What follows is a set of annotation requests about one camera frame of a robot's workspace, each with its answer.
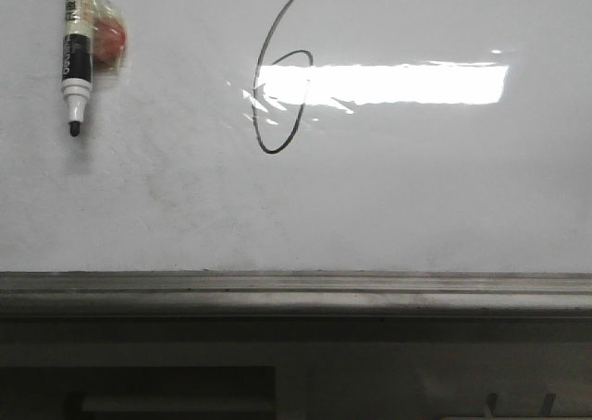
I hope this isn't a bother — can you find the white whiteboard with metal frame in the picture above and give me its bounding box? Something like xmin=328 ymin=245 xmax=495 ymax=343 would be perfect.
xmin=1 ymin=0 xmax=591 ymax=318

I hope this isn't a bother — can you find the white black whiteboard marker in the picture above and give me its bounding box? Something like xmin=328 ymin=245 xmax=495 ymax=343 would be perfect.
xmin=61 ymin=0 xmax=130 ymax=139

